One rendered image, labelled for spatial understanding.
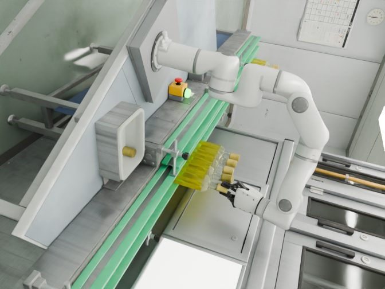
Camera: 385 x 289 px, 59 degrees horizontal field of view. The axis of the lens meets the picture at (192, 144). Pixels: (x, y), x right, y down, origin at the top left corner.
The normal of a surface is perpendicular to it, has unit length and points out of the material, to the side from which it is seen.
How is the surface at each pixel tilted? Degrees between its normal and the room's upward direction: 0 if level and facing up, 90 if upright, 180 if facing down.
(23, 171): 90
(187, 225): 90
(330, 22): 90
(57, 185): 0
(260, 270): 90
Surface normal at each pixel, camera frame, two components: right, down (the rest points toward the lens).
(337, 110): -0.34, 0.50
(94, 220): 0.07, -0.83
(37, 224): 0.94, 0.25
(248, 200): -0.57, 0.36
